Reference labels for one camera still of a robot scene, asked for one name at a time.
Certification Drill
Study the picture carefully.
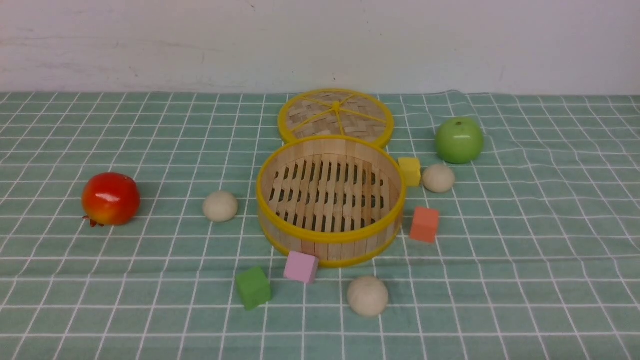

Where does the white bun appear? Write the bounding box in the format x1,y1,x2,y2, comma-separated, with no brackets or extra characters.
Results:
347,276,389,318
202,190,239,223
422,163,456,194

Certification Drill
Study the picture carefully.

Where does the bamboo steamer tray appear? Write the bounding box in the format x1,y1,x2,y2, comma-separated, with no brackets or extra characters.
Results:
255,136,407,268

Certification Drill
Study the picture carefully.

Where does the woven bamboo steamer lid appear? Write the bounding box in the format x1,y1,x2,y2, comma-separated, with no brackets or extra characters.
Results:
277,88,394,148

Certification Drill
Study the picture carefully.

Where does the pink cube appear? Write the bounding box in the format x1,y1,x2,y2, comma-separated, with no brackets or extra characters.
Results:
283,251,319,284

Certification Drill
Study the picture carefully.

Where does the yellow cube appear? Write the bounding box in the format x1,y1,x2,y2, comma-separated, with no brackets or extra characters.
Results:
397,157,422,187

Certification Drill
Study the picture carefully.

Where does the orange cube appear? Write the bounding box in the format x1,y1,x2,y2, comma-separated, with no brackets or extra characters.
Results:
409,206,440,244

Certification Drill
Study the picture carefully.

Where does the green cube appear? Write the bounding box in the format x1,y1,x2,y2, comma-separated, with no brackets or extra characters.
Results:
235,266,272,311

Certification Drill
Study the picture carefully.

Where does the green apple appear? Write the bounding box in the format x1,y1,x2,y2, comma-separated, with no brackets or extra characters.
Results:
435,116,485,164

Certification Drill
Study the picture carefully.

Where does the green checkered tablecloth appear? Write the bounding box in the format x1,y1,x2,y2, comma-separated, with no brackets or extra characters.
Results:
0,90,640,360

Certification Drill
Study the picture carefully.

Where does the red pomegranate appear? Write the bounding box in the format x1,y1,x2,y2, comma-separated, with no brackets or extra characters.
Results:
81,172,141,228

